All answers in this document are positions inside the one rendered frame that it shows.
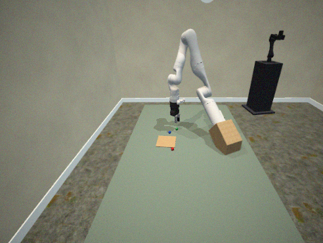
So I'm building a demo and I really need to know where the orange square mat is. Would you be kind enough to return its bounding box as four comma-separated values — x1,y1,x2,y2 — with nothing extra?
156,136,176,148

